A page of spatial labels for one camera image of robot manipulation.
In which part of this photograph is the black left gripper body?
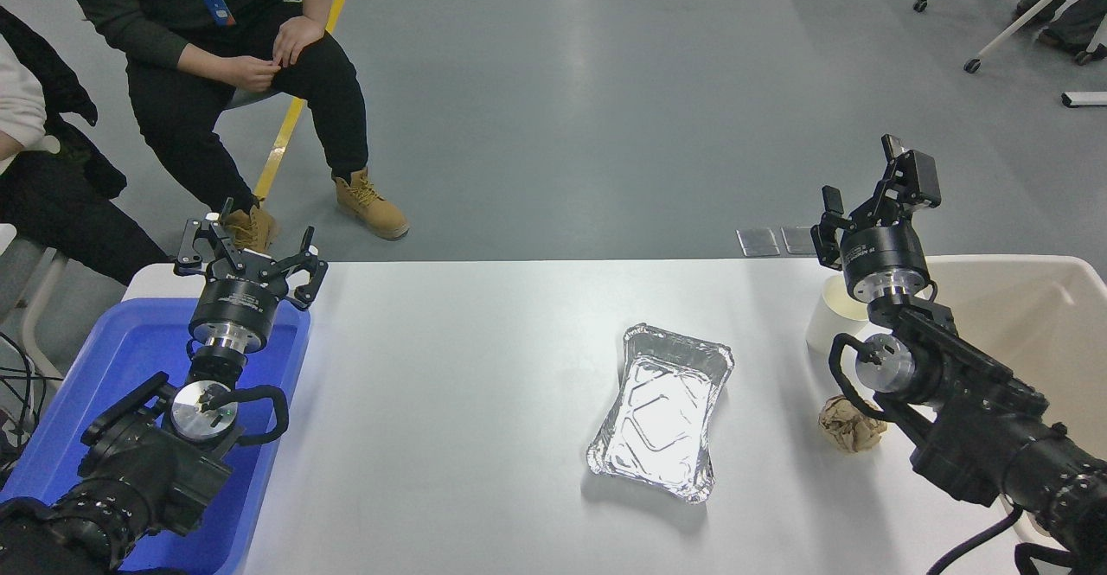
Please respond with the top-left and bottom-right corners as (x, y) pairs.
(189, 265), (291, 340)

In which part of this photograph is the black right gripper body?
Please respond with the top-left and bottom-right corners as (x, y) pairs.
(841, 220), (930, 293)

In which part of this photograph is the white paper cup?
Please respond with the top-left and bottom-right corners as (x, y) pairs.
(806, 274), (871, 356)

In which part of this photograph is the person's right hand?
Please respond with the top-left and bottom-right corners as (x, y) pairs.
(226, 55), (283, 93)

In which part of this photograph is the person's left hand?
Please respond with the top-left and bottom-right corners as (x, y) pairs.
(272, 16), (328, 67)

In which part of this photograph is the blue plastic tray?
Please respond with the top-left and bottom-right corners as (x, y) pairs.
(0, 298), (312, 575)

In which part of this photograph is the large pale bin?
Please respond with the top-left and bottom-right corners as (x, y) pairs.
(918, 254), (1107, 552)

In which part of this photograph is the person in black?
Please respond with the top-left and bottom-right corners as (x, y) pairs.
(0, 6), (170, 287)

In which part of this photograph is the crumpled tan paper ball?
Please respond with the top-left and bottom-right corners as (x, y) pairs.
(818, 395), (889, 455)

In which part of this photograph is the grey wheeled chair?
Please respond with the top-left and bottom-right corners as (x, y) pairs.
(0, 238), (70, 377)

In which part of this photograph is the distant seated person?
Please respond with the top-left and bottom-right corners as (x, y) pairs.
(1012, 0), (1107, 66)

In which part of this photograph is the silver foil tray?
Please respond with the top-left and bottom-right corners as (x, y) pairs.
(586, 323), (736, 505)

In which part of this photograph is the white wheeled chair frame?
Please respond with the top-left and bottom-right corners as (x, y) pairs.
(913, 0), (1107, 74)

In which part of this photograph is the black cable bundle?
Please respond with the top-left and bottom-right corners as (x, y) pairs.
(0, 331), (42, 476)

